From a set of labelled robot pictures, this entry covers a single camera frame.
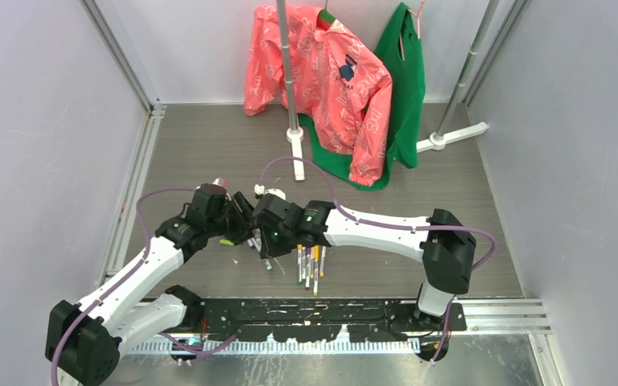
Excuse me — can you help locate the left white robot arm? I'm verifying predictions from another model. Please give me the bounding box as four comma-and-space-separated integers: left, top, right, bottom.
45, 181, 255, 385

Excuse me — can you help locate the rack pole with foot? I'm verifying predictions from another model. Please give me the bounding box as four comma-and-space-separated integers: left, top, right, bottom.
416, 0, 500, 154
276, 0, 305, 181

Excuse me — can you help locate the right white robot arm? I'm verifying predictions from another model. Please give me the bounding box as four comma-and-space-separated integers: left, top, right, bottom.
252, 194, 476, 331

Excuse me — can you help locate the green garment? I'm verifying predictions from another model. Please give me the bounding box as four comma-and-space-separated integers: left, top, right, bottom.
298, 2, 426, 192

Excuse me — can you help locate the short yellow cap marker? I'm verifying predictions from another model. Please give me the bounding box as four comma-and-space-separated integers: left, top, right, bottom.
312, 245, 320, 296

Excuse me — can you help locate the pink patterned jacket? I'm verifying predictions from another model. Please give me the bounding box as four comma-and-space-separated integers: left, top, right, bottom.
243, 6, 393, 187

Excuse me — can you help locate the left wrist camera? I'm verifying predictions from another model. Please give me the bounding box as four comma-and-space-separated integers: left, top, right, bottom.
196, 178, 229, 194

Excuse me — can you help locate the right rack pole with foot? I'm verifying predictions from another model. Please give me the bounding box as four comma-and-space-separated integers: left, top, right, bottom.
416, 0, 500, 154

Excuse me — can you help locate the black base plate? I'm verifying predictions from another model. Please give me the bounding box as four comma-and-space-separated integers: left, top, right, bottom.
151, 297, 468, 345

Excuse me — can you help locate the lower magenta cap marker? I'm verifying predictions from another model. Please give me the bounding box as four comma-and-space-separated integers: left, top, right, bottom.
304, 248, 312, 290

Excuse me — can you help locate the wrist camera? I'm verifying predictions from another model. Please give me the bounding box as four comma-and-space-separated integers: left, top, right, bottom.
253, 184, 286, 199
196, 178, 229, 194

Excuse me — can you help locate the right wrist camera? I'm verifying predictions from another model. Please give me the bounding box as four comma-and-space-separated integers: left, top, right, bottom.
253, 184, 286, 199

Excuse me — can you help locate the left rack pole with foot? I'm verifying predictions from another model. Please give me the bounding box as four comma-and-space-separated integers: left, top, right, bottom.
276, 0, 305, 181

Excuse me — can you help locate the brown cap marker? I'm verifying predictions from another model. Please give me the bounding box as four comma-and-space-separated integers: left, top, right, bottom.
300, 246, 308, 281

